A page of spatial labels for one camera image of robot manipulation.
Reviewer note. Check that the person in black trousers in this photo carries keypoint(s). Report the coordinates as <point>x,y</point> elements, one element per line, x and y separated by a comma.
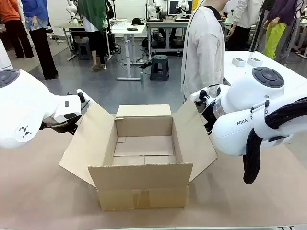
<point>244,14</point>

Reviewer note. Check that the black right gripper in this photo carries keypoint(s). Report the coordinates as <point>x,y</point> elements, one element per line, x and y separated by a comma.
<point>208,119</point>

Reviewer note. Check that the brown cardboard box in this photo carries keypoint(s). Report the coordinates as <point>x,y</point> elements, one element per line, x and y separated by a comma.
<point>144,187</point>

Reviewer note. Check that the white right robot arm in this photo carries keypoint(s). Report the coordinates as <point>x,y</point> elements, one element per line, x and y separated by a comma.
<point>239,115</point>

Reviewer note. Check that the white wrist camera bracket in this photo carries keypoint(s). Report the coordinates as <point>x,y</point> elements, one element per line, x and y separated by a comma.
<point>199,95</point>

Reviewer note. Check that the dark square stool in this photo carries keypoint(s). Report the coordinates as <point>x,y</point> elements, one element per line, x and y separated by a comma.
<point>84,51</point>

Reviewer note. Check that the black baseball cap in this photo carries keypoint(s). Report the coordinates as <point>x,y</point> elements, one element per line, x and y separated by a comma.
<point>137,21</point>

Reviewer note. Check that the person in lime trousers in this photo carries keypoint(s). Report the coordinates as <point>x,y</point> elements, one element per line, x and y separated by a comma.
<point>273,36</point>

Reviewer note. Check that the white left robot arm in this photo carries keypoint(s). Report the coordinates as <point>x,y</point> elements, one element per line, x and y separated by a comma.
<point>24,103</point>

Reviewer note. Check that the person in blue top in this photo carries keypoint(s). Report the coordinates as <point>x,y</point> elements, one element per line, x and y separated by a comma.
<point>40,48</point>

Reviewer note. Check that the black camera pole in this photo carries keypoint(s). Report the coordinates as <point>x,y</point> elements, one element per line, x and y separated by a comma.
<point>257,31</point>

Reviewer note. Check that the wooden top table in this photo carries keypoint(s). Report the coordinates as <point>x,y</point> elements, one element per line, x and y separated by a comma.
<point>69,25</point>

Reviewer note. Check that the grey plastic stool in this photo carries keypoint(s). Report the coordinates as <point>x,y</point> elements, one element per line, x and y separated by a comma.
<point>159,58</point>

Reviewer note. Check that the person in grey trousers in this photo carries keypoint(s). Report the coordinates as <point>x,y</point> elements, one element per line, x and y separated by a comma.
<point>289,38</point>

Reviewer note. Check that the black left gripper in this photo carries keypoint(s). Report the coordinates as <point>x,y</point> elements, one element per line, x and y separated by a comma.
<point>62,128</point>

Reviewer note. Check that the small white tray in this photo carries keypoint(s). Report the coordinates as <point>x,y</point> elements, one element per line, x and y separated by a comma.
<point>253,62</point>
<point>238,62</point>

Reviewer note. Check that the white rounded-corner table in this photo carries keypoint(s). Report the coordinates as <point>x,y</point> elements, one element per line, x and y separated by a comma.
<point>235,72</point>

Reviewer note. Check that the white standing desk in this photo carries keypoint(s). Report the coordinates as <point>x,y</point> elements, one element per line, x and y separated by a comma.
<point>120,30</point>

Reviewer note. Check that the metal frame robot table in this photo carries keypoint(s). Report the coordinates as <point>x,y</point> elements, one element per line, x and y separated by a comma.
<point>168,22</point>

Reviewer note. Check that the person in orange top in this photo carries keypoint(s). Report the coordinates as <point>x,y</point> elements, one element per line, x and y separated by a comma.
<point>9,14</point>

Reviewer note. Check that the person in green top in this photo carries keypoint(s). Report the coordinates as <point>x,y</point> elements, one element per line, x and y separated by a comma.
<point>91,12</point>

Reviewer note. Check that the green drink bottle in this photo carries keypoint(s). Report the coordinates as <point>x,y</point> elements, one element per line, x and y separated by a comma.
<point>142,77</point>

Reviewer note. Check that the person in white shirt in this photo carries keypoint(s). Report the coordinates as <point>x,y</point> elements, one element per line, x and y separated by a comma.
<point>204,48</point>

